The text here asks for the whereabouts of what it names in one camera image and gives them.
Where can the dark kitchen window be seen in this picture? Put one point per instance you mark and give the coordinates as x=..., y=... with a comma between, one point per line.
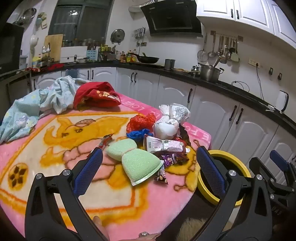
x=81, y=20

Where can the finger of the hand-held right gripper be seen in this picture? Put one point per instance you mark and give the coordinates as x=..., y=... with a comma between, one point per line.
x=259, y=165
x=278, y=157

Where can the white cabinets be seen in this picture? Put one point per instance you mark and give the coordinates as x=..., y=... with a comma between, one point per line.
x=242, y=11
x=171, y=92

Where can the red embroidered cloth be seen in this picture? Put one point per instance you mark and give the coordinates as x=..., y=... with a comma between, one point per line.
x=92, y=92

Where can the metal cup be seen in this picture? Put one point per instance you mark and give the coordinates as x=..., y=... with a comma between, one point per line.
x=170, y=64

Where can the white wall socket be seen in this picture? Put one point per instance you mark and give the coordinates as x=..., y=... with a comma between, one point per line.
x=254, y=62

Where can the red plastic bag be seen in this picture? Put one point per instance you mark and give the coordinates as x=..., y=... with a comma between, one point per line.
x=138, y=122

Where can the white lower cabinets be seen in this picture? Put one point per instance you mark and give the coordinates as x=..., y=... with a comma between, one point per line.
x=171, y=92

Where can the black range hood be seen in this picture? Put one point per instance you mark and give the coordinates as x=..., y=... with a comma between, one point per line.
x=171, y=16

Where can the white printed plastic bag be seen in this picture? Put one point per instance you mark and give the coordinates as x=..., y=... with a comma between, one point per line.
x=179, y=112

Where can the wall knife rack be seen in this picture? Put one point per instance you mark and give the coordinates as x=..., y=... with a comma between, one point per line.
x=140, y=33

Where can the tan furry thing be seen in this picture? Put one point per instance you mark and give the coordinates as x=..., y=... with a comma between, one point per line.
x=196, y=229

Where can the brown chocolate bar wrapper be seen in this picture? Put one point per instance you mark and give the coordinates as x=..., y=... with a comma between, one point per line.
x=161, y=176

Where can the row of hanging utensils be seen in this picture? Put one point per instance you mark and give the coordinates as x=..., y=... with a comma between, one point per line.
x=222, y=49

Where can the row of condiment bottles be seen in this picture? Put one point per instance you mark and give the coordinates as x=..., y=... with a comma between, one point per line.
x=124, y=57

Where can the black wok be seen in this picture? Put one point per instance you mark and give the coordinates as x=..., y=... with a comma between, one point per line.
x=148, y=59

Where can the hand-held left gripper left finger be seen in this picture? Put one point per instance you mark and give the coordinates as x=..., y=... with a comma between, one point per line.
x=89, y=171

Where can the white upper cabinets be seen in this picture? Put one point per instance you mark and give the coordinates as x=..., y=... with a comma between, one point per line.
x=242, y=11

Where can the blue utensil holder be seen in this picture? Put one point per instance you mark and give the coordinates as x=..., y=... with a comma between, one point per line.
x=91, y=55

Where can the small steel kettle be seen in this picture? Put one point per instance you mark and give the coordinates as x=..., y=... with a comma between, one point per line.
x=195, y=68

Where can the white pink printed packet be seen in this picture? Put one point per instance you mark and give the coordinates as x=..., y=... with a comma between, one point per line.
x=161, y=144

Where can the group of glass jars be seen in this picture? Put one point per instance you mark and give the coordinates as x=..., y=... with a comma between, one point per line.
x=106, y=53

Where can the steel pot lid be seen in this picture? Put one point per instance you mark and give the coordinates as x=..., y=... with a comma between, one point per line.
x=117, y=36

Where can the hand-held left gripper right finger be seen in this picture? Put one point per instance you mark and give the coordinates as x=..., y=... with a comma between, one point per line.
x=210, y=171

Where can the steel cooking pot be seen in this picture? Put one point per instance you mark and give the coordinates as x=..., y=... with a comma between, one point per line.
x=209, y=73

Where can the small red wrapper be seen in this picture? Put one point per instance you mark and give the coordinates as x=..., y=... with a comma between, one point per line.
x=105, y=140

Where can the black kitchen countertop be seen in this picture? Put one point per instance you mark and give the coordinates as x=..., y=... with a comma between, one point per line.
x=231, y=87

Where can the dark brown wrapper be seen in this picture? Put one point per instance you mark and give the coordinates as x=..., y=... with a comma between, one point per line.
x=185, y=136

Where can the steel bowl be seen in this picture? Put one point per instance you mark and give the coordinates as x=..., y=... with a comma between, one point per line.
x=29, y=15

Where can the light blue printed cloth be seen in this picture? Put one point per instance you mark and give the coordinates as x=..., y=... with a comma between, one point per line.
x=23, y=111

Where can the blue plastic bag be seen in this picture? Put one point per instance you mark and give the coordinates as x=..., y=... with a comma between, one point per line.
x=136, y=134

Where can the white round plastic bag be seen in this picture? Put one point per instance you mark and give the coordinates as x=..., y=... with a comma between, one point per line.
x=165, y=129

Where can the pink elephant print blanket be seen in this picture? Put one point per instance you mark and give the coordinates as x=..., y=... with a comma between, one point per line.
x=69, y=139

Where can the red rag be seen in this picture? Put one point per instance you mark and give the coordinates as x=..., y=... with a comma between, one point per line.
x=55, y=66

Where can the green mesh sponge cloth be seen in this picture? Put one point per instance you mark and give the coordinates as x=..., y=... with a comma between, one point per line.
x=134, y=160

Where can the yellow rimmed bin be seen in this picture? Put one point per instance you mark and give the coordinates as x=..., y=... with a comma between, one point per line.
x=231, y=153

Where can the purple candy wrapper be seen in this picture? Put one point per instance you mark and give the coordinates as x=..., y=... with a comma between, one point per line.
x=171, y=158

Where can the wooden cutting board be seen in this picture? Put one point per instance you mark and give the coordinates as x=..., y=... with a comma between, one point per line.
x=54, y=46

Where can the white dish box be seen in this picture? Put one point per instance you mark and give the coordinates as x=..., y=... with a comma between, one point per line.
x=74, y=54

